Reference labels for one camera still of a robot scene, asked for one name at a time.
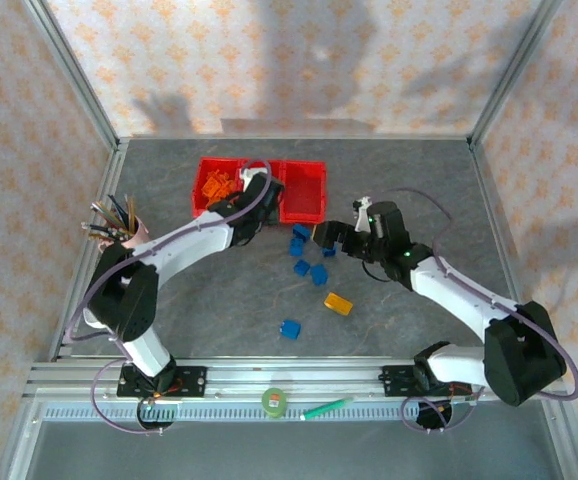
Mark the blue lego brick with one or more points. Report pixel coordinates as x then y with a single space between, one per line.
290 329
300 231
301 266
295 246
328 251
319 274

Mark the orange lego brick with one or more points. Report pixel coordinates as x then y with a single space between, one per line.
226 189

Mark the long yellow lego brick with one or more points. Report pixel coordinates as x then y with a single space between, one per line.
338 303

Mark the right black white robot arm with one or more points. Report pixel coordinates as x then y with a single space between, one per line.
459 295

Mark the red plastic bin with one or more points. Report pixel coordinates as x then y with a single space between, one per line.
197 200
276 164
304 195

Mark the pink cup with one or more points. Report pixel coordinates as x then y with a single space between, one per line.
139 235

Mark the yellow pencil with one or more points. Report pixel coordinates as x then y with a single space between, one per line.
132 215

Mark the dark blue pencil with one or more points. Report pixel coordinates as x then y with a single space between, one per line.
119 212

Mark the green pencil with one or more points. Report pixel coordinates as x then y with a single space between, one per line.
106 215

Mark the black pen silver tip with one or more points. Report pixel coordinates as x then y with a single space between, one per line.
99 228

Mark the green marker pen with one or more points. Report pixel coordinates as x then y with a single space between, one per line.
326 408

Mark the green tape roll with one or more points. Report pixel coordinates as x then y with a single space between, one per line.
275 401

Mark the white round clock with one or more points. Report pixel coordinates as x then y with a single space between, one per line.
91 320

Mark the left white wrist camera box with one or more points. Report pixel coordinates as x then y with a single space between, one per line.
249 175

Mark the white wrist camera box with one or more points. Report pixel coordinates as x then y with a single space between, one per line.
249 175
361 206

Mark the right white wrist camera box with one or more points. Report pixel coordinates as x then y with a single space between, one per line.
361 206

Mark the aluminium table end rail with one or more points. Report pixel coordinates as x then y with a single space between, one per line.
294 137

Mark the aluminium table side rail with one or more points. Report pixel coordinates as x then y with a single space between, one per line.
113 170
483 170

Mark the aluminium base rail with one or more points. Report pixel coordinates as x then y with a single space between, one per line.
294 375

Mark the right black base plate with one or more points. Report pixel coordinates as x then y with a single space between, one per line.
399 381

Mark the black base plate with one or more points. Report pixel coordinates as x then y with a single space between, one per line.
189 382
399 381

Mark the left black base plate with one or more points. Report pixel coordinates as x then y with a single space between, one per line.
189 382

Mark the aluminium frame post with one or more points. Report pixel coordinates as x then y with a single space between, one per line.
79 80
513 75

